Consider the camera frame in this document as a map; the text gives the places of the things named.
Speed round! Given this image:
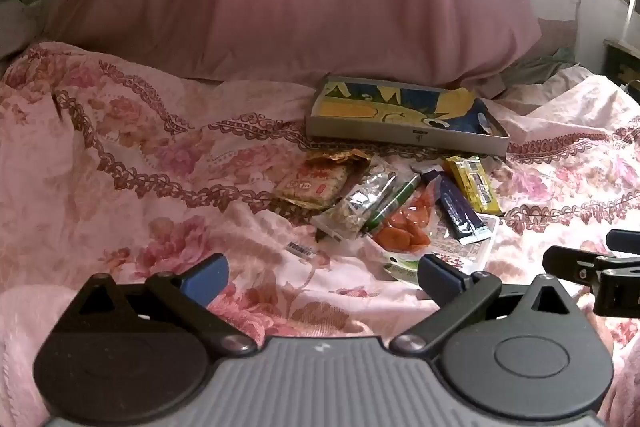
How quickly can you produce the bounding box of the barcode label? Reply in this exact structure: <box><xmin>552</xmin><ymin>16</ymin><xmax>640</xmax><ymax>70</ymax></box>
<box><xmin>286</xmin><ymin>242</ymin><xmax>319</xmax><ymax>259</ymax></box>

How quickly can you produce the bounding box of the grey box with yellow-blue lining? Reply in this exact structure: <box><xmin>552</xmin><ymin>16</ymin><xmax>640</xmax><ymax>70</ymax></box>
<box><xmin>305</xmin><ymin>76</ymin><xmax>511</xmax><ymax>158</ymax></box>

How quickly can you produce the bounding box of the grey-green cloth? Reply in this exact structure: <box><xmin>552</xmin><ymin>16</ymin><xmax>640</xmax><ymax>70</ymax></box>
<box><xmin>502</xmin><ymin>47</ymin><xmax>581</xmax><ymax>90</ymax></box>

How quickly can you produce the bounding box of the white red-print tray packet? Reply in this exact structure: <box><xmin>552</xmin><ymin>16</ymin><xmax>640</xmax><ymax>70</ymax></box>
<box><xmin>382</xmin><ymin>213</ymin><xmax>501</xmax><ymax>290</ymax></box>

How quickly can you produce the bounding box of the clear nut bar packet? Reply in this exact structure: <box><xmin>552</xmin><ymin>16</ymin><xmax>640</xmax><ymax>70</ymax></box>
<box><xmin>312</xmin><ymin>159</ymin><xmax>398</xmax><ymax>243</ymax></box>

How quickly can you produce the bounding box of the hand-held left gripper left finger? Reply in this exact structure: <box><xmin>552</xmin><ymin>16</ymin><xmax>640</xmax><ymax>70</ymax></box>
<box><xmin>65</xmin><ymin>253</ymin><xmax>258</xmax><ymax>355</ymax></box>

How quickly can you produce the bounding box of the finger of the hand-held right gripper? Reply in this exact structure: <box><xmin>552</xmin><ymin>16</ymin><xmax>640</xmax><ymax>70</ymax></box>
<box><xmin>606</xmin><ymin>229</ymin><xmax>640</xmax><ymax>254</ymax></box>
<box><xmin>542</xmin><ymin>246</ymin><xmax>640</xmax><ymax>318</ymax></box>

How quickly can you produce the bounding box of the dark blue stick packet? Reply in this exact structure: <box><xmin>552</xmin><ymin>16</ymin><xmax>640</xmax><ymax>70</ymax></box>
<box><xmin>422</xmin><ymin>170</ymin><xmax>493</xmax><ymax>244</ymax></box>

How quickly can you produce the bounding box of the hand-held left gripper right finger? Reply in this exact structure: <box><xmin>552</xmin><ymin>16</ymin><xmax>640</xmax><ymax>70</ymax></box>
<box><xmin>390</xmin><ymin>253</ymin><xmax>581</xmax><ymax>355</ymax></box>

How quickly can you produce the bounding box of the yellow snack packet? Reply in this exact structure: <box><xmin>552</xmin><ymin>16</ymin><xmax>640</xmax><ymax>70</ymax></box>
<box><xmin>444</xmin><ymin>155</ymin><xmax>503</xmax><ymax>215</ymax></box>

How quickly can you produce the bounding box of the golden cracker packet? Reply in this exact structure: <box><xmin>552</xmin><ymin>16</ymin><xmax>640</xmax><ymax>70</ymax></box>
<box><xmin>272</xmin><ymin>149</ymin><xmax>371</xmax><ymax>210</ymax></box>

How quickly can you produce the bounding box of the dark wooden furniture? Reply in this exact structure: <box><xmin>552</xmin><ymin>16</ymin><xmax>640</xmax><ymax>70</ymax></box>
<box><xmin>602</xmin><ymin>39</ymin><xmax>640</xmax><ymax>100</ymax></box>

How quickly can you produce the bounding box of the green stick packet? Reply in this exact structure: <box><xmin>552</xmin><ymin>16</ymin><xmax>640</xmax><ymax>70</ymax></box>
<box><xmin>365</xmin><ymin>173</ymin><xmax>422</xmax><ymax>235</ymax></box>

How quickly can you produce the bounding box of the pink floral blanket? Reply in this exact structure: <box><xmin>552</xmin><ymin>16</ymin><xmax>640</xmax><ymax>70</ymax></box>
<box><xmin>0</xmin><ymin>42</ymin><xmax>640</xmax><ymax>427</ymax></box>

